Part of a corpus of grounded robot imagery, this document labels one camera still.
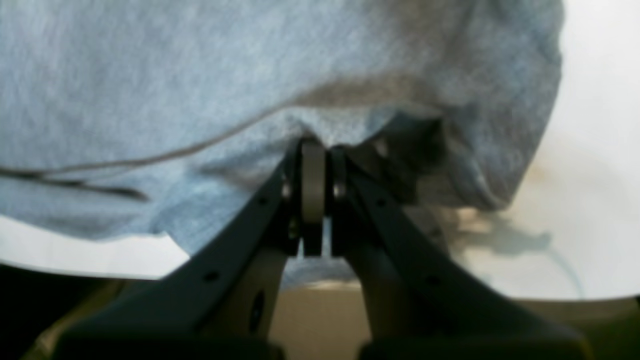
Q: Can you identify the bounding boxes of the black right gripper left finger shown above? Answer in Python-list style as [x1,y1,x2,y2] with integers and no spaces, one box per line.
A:
[52,140,304,360]

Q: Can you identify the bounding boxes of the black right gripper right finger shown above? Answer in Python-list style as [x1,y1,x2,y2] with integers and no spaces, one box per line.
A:
[328,147,594,360]

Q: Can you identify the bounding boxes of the grey t-shirt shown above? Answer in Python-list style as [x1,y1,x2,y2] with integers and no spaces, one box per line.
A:
[1,0,564,255]

